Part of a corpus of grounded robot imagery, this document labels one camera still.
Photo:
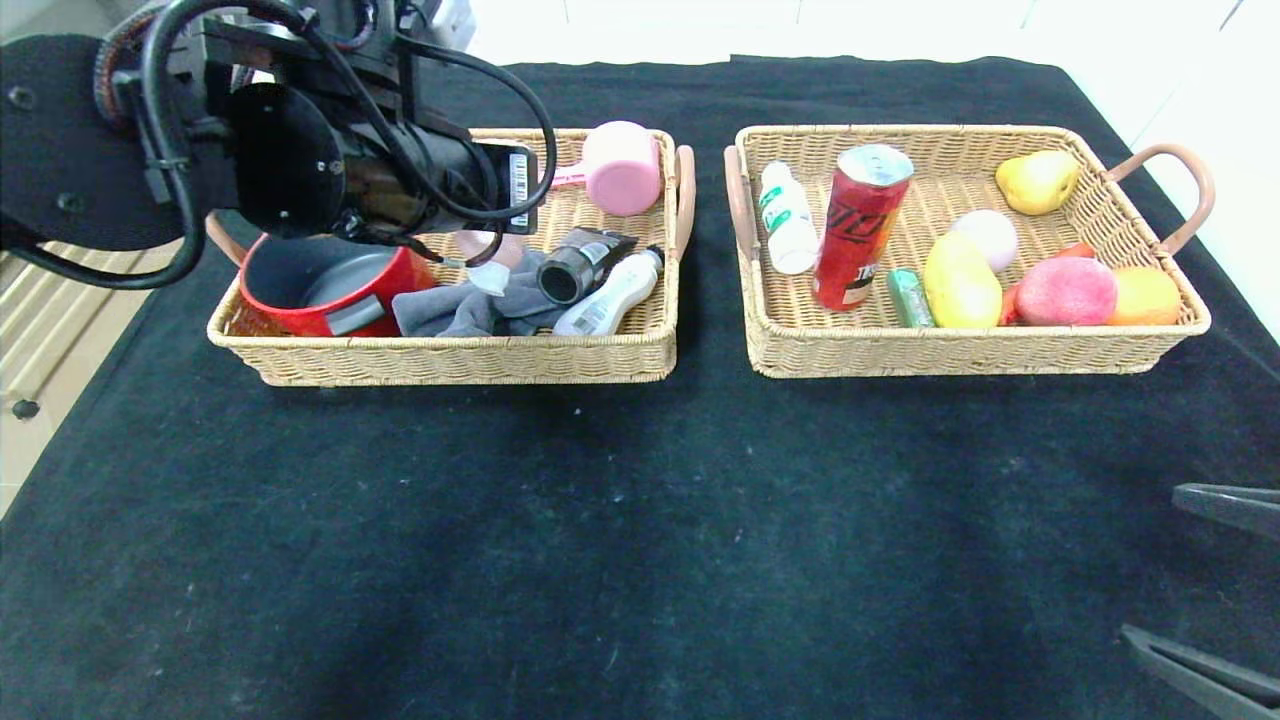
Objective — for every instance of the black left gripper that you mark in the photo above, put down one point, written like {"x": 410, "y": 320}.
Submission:
{"x": 517, "y": 188}

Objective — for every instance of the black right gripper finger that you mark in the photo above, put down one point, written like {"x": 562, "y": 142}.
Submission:
{"x": 1235, "y": 508}
{"x": 1200, "y": 680}

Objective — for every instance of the pink squeeze bottle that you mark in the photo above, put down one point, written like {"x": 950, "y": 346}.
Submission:
{"x": 490, "y": 272}

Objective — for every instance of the black cosmetic tube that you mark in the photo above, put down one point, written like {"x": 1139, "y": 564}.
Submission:
{"x": 580, "y": 262}

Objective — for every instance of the white brush bottle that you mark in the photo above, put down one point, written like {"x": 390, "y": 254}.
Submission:
{"x": 615, "y": 295}

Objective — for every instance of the white milk drink bottle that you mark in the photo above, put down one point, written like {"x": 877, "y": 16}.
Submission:
{"x": 788, "y": 225}

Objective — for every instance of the red peach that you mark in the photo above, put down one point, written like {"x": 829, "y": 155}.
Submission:
{"x": 1065, "y": 292}

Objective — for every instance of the red drink can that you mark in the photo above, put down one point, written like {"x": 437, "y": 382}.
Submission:
{"x": 860, "y": 235}

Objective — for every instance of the wicker basket with kitchenware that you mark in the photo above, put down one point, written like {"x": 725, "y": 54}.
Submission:
{"x": 450, "y": 360}

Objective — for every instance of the wicker basket with food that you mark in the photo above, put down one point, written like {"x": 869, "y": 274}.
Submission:
{"x": 850, "y": 350}

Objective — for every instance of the pink plastic cup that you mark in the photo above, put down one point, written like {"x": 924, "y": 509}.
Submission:
{"x": 620, "y": 170}

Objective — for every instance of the grey cloth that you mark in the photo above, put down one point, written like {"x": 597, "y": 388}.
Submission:
{"x": 470, "y": 310}

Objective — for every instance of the red cooking pot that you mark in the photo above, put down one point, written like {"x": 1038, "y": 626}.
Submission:
{"x": 330, "y": 300}

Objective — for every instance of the orange fruit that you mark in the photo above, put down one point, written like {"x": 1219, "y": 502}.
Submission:
{"x": 1148, "y": 298}

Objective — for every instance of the yellow mango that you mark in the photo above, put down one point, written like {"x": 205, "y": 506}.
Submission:
{"x": 960, "y": 285}

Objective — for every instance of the pale pink round fruit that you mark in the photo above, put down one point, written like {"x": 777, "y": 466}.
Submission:
{"x": 990, "y": 235}

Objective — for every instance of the black tablecloth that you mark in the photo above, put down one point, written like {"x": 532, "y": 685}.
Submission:
{"x": 700, "y": 520}

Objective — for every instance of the yellow pear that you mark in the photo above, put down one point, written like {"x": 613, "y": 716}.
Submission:
{"x": 1035, "y": 182}

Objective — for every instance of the green candy pack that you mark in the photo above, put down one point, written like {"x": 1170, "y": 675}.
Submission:
{"x": 908, "y": 298}

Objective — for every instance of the wooden rack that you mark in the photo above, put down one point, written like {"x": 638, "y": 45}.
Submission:
{"x": 50, "y": 330}

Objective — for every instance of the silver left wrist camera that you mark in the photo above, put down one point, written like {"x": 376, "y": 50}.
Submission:
{"x": 447, "y": 20}

